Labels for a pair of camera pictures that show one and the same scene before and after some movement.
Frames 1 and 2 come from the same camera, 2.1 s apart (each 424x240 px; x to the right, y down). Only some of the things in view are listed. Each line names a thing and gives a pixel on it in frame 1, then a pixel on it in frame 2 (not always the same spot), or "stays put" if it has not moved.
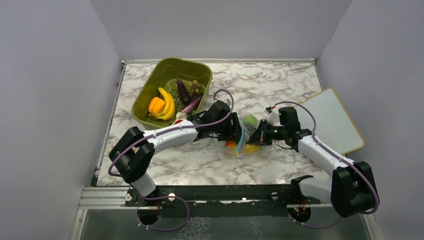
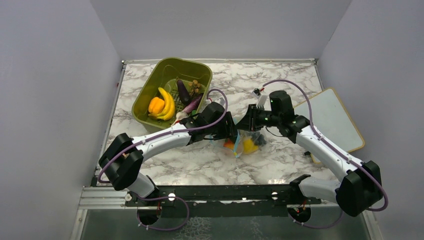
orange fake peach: [230, 144] stays put
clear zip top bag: [238, 146] stays put
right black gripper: [260, 136] → [249, 122]
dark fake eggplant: [183, 93] stays put
